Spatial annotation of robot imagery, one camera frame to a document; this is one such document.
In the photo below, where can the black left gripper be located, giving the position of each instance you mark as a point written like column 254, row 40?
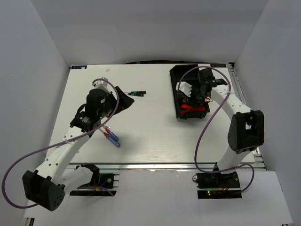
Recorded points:
column 124, row 101

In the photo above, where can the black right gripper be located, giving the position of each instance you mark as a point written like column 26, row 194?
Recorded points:
column 191, row 97

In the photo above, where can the red black utility knife small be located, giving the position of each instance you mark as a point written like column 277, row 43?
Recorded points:
column 200, row 109

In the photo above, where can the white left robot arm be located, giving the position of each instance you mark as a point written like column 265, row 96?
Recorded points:
column 47, row 185

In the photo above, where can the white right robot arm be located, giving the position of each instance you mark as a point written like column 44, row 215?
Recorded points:
column 246, row 131

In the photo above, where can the black middle storage bin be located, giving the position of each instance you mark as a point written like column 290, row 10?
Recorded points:
column 179, row 95

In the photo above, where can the green black screwdriver lower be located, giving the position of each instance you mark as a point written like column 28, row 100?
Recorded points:
column 136, row 94

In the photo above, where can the green black screwdriver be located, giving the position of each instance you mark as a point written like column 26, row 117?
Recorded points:
column 136, row 94
column 141, row 91

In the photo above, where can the green black screwdriver upper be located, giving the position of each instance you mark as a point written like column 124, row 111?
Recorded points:
column 141, row 91

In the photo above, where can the black near storage bin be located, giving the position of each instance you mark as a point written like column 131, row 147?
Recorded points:
column 200, row 115

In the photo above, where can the blue label sticker right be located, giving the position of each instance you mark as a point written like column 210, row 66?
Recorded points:
column 218, row 65

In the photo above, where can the blue label sticker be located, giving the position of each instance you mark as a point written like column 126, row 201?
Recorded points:
column 78, row 67
column 218, row 65

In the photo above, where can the blue red screwdriver far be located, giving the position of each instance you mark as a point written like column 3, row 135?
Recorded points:
column 106, row 130

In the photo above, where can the blue red screwdriver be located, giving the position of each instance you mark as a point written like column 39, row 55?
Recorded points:
column 106, row 130
column 116, row 143

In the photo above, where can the blue red screwdriver near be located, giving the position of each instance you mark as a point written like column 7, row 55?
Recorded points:
column 116, row 143

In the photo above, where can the blue label sticker left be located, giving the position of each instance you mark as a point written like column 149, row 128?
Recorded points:
column 78, row 67

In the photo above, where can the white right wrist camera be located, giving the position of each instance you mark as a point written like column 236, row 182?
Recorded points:
column 184, row 88

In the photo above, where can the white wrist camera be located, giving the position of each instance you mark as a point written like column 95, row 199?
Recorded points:
column 101, row 83
column 184, row 88

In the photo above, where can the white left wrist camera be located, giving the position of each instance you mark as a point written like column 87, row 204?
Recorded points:
column 101, row 83

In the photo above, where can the aluminium frame rail front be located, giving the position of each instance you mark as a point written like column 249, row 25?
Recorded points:
column 161, row 166

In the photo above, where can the aluminium frame rail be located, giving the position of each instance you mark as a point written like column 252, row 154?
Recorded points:
column 161, row 166
column 257, row 155

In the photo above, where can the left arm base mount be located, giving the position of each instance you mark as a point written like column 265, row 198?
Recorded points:
column 100, row 185

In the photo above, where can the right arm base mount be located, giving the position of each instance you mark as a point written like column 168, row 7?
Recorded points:
column 217, row 186

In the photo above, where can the aluminium frame rail right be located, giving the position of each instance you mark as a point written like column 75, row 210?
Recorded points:
column 257, row 155

